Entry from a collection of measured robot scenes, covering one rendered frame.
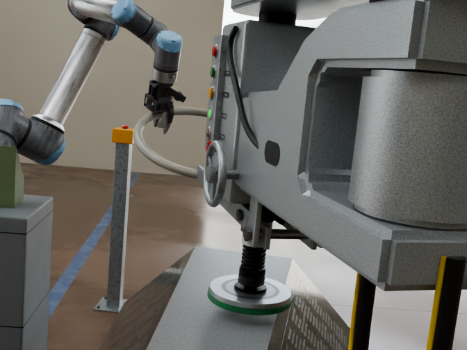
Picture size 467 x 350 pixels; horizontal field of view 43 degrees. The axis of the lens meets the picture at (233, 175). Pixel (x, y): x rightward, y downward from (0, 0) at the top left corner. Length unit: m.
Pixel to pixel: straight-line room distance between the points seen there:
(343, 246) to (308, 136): 0.23
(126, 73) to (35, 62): 1.22
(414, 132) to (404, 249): 0.15
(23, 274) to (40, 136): 0.59
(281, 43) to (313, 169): 0.44
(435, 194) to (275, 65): 0.67
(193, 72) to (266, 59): 6.90
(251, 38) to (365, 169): 0.60
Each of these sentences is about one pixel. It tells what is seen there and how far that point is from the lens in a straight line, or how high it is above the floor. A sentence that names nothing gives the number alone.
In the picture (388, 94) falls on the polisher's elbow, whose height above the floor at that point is 1.42.
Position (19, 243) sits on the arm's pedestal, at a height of 0.75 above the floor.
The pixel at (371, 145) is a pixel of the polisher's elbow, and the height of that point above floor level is 1.35.
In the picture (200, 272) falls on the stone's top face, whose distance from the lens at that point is 1.82.
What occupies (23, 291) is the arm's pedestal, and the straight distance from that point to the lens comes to 2.38.
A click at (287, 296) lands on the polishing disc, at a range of 1.53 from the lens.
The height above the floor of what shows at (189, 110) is 1.28.
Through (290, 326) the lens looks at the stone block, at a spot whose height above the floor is 0.80.
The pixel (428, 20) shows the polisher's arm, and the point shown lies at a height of 1.51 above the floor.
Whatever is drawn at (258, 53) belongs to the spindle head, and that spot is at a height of 1.48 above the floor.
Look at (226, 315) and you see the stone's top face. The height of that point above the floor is 0.83.
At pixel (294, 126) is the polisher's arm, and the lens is 1.04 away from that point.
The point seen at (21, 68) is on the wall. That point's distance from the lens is 8.60.
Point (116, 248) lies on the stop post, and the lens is 3.57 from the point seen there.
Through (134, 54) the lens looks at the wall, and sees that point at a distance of 8.29.
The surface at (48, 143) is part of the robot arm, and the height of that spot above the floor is 1.08.
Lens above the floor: 1.42
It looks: 9 degrees down
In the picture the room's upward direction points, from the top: 5 degrees clockwise
